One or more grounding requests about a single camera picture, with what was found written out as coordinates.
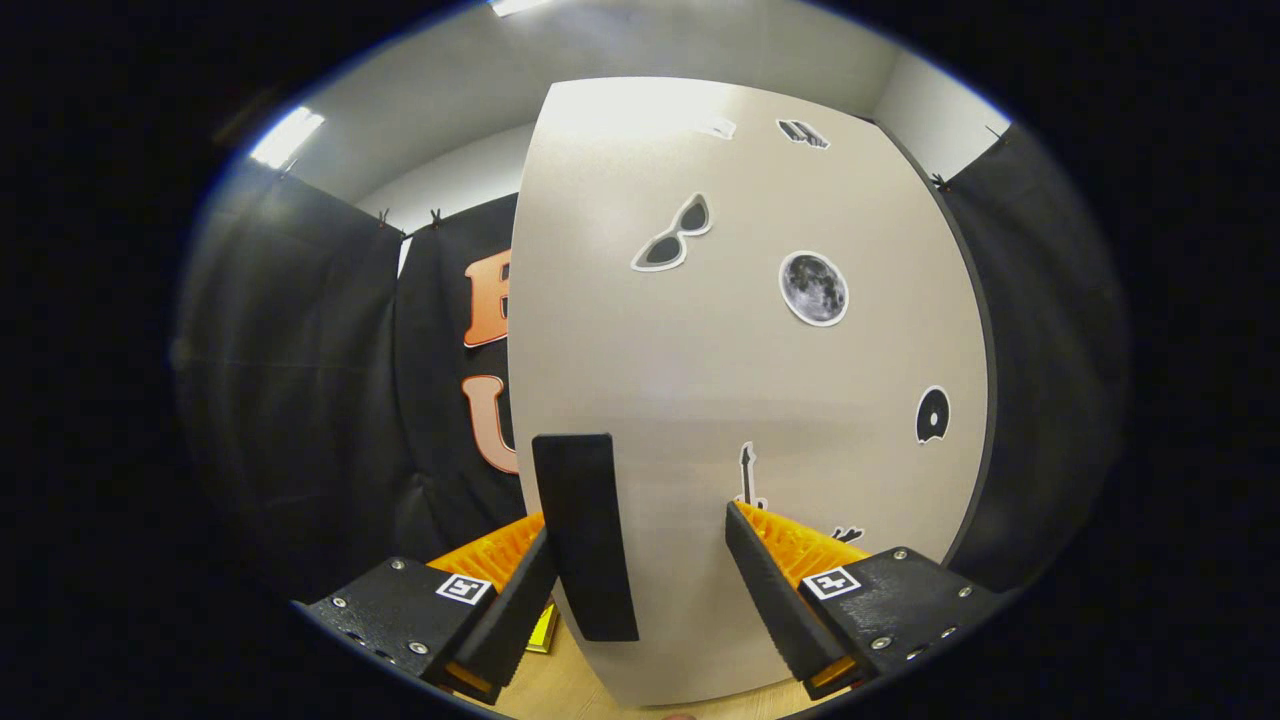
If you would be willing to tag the long ceiling light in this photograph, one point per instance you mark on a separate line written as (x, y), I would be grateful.
(515, 6)

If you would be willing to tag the black backdrop cloth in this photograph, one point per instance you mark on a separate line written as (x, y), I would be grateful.
(300, 380)

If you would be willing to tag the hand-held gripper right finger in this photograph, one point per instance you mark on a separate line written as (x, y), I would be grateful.
(775, 610)

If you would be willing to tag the beige shoe cabinet door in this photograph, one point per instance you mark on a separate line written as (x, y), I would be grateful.
(700, 380)

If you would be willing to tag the yellow book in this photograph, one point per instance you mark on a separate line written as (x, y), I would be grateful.
(543, 630)

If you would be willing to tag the short ceiling light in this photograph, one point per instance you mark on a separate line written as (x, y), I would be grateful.
(286, 137)

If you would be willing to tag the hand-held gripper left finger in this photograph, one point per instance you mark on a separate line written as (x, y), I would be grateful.
(510, 625)

